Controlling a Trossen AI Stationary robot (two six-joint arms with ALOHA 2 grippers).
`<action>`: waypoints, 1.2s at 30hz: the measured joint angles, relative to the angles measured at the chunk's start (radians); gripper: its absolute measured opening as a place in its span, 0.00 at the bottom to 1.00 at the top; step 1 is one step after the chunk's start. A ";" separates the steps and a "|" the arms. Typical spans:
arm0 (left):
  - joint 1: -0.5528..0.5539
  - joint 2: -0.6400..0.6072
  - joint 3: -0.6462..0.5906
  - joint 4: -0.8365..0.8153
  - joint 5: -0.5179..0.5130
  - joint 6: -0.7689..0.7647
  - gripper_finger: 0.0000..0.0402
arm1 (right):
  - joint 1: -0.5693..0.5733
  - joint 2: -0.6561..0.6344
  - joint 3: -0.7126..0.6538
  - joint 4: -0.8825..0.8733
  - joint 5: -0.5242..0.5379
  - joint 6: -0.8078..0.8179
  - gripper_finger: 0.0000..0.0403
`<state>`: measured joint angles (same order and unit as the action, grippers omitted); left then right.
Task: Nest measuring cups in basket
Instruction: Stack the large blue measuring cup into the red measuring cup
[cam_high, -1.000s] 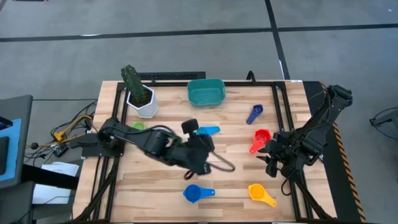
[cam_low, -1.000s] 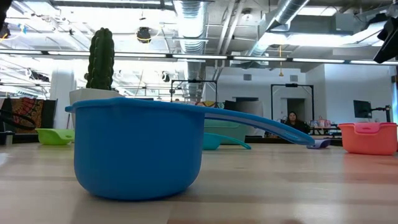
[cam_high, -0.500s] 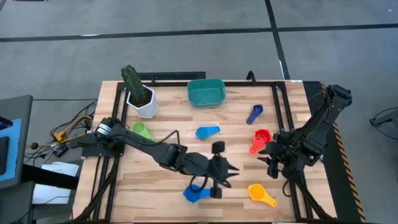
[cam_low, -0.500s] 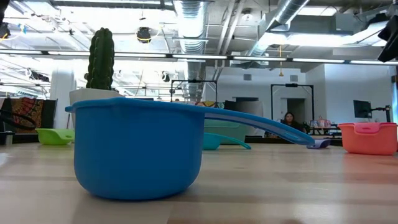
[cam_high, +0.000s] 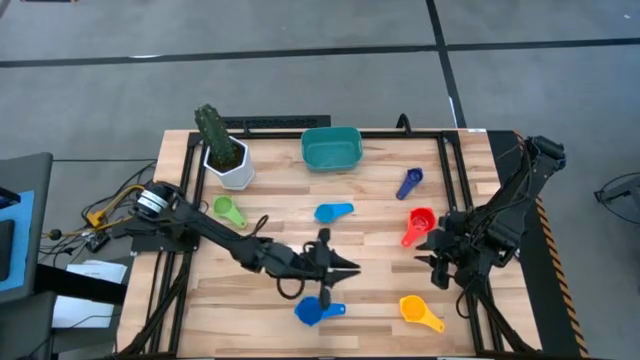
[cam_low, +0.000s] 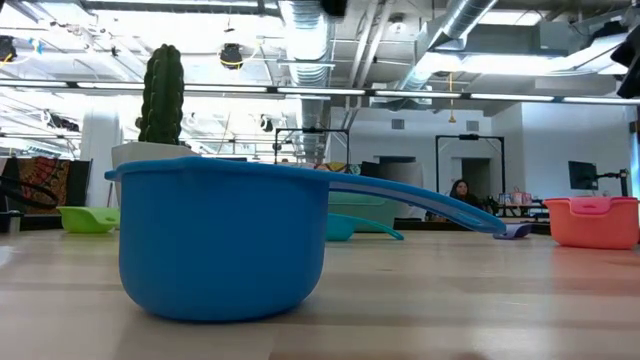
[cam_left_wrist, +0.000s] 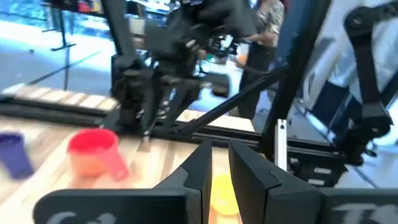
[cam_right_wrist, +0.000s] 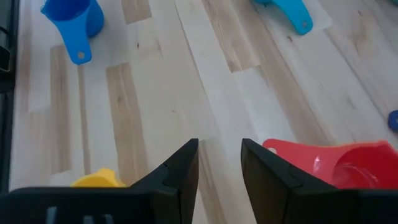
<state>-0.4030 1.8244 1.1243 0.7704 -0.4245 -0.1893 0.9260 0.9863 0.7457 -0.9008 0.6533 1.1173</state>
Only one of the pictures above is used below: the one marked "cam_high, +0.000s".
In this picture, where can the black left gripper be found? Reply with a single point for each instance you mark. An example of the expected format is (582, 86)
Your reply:
(305, 260)

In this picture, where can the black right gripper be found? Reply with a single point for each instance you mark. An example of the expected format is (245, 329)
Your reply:
(457, 250)

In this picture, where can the large orange-red measuring cup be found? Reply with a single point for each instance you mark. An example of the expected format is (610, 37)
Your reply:
(422, 222)

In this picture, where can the light blue measuring cup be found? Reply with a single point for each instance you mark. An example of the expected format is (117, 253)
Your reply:
(327, 213)

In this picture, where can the yellow measuring cup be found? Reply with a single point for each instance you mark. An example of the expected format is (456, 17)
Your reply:
(412, 307)

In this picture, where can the small indigo measuring cup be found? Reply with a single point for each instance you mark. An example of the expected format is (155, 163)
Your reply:
(414, 176)

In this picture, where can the green measuring cup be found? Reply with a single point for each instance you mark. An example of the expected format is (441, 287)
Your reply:
(223, 206)

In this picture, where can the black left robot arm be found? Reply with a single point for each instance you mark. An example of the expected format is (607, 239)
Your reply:
(220, 232)

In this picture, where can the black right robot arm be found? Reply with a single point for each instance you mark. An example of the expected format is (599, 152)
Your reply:
(520, 195)

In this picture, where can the teal plastic basket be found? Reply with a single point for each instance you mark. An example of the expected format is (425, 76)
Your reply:
(332, 150)

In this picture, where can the black mat with hazard stripes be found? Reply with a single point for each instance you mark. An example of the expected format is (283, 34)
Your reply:
(550, 300)

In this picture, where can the white hexagonal plant pot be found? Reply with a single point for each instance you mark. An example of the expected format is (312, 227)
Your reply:
(235, 177)

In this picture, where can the green cactus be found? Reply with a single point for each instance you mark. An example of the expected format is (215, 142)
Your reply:
(215, 132)

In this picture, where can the white paper sheet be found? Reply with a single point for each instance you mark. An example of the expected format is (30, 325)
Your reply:
(95, 272)

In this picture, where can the blue pad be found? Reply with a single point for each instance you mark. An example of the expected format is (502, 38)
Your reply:
(22, 240)

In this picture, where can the grey desk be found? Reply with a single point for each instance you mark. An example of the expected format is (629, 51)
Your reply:
(35, 175)

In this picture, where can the black aluminium table frame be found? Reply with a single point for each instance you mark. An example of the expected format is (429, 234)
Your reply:
(452, 170)

